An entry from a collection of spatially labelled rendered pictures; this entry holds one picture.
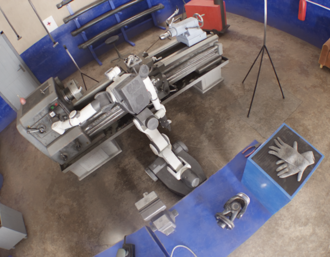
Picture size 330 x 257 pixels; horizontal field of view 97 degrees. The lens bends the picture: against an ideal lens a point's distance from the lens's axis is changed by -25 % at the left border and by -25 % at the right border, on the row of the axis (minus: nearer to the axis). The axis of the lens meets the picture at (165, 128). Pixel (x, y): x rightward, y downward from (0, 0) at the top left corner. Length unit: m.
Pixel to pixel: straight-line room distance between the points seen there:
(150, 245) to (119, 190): 1.37
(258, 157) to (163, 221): 0.67
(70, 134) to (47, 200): 1.42
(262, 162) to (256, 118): 1.82
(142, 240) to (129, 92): 1.11
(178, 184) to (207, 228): 0.98
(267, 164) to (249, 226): 0.49
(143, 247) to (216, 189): 0.67
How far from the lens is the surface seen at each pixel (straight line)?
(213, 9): 4.53
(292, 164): 1.13
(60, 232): 3.07
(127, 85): 1.51
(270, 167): 1.11
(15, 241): 3.69
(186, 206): 1.43
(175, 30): 2.72
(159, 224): 1.24
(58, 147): 2.45
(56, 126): 1.81
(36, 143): 2.51
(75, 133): 2.38
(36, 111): 2.26
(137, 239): 1.48
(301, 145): 1.24
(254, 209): 1.42
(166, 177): 2.30
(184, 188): 2.20
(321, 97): 3.60
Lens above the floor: 2.23
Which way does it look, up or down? 51 degrees down
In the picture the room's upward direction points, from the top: 23 degrees counter-clockwise
